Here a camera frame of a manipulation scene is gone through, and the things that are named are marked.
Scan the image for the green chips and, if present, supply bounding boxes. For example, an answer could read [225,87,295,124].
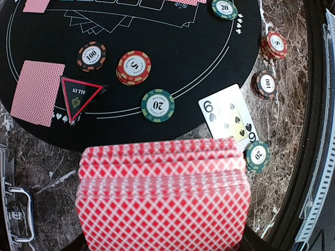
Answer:
[141,89,175,123]
[211,0,238,20]

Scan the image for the six of spades card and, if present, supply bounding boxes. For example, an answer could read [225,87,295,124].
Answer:
[198,84,259,152]

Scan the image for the red chips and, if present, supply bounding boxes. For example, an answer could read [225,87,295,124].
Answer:
[116,50,152,86]

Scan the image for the red card deck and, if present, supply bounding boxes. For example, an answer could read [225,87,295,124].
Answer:
[75,139,251,250]

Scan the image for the red triangular all-in marker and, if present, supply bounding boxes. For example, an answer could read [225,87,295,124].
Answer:
[60,76,109,125]

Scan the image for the green poker chip stack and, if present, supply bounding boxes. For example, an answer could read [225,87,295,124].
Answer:
[244,141,270,173]

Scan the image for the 100 chips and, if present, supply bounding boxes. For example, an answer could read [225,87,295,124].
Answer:
[76,41,107,72]

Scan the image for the black-red 100 chip stack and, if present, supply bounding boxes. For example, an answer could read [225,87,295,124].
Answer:
[251,70,278,100]

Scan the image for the dealt red card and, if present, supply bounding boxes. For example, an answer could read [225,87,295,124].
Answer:
[23,0,50,14]
[168,0,207,6]
[10,60,65,127]

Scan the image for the red-gold 5 chip stack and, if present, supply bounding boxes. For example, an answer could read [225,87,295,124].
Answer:
[261,31,288,60]

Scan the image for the black round poker mat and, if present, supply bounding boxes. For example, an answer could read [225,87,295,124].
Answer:
[1,1,261,151]

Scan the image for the aluminium poker chip case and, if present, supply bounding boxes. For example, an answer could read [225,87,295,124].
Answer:
[1,144,36,250]

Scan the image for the white slotted cable duct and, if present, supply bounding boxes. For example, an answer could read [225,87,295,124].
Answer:
[295,7,334,250]

